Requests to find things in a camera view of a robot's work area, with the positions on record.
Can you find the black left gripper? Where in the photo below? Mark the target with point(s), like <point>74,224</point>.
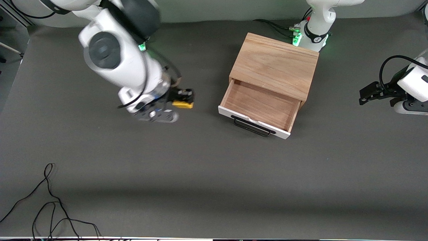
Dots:
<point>390,88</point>

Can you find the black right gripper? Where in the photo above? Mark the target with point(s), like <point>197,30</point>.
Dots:
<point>174,95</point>

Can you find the yellow block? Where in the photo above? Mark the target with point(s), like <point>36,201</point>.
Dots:
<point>183,105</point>

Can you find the white-fronted wooden drawer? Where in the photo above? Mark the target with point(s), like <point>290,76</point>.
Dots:
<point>260,103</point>

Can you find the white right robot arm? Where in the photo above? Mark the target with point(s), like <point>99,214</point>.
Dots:
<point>127,63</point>

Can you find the dark grey table mat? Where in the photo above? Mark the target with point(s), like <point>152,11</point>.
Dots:
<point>214,167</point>

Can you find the wooden cabinet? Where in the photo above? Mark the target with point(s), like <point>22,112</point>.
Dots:
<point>274,63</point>

